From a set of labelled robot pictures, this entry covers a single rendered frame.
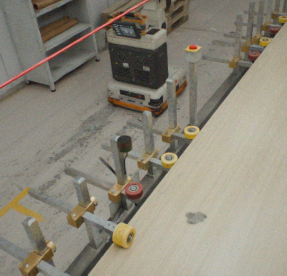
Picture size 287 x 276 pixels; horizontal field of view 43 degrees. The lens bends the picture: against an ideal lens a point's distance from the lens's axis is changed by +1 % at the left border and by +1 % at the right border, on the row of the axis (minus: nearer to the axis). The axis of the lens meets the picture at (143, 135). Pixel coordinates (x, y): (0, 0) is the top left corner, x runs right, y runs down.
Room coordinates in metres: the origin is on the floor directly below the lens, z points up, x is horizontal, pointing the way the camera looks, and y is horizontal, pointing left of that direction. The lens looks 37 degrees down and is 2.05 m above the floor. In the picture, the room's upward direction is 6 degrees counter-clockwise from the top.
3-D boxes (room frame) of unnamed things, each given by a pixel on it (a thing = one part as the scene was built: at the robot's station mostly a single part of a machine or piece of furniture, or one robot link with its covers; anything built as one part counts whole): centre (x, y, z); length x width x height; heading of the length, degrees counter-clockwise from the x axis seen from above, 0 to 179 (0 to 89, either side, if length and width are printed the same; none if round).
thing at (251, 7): (2.66, -0.90, 0.93); 0.04 x 0.04 x 0.48; 54
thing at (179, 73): (3.41, -0.11, 0.16); 0.67 x 0.64 x 0.25; 145
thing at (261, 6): (2.86, -1.04, 0.87); 0.04 x 0.04 x 0.48; 54
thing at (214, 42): (2.66, -0.82, 0.83); 0.43 x 0.03 x 0.04; 54
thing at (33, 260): (0.81, 0.42, 0.95); 0.14 x 0.06 x 0.05; 144
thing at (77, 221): (1.01, 0.28, 0.95); 0.14 x 0.06 x 0.05; 144
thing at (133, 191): (1.15, 0.07, 0.85); 0.08 x 0.08 x 0.11
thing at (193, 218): (0.95, -0.17, 0.91); 0.09 x 0.07 x 0.02; 82
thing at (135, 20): (3.32, -0.04, 0.87); 0.23 x 0.15 x 0.11; 55
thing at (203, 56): (2.46, -0.68, 0.82); 0.43 x 0.03 x 0.04; 54
